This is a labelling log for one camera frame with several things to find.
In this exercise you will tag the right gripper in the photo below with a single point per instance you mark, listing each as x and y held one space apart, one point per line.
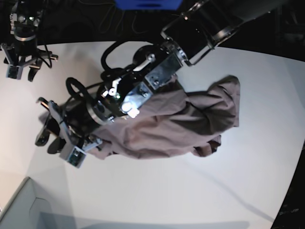
33 61

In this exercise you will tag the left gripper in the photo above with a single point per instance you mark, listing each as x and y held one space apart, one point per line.
81 118

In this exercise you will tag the mauve t-shirt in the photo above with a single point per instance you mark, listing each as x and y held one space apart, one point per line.
173 123

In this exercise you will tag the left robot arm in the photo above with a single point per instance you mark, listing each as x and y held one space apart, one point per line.
122 92

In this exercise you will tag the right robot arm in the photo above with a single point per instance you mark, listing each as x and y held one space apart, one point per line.
26 18

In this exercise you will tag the blue plastic bin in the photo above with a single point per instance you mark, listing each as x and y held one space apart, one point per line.
148 4

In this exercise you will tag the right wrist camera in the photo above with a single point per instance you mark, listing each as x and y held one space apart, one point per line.
14 72

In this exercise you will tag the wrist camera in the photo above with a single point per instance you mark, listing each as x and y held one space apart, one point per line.
74 156
14 72

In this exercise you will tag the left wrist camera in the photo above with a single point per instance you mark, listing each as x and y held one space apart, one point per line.
74 156

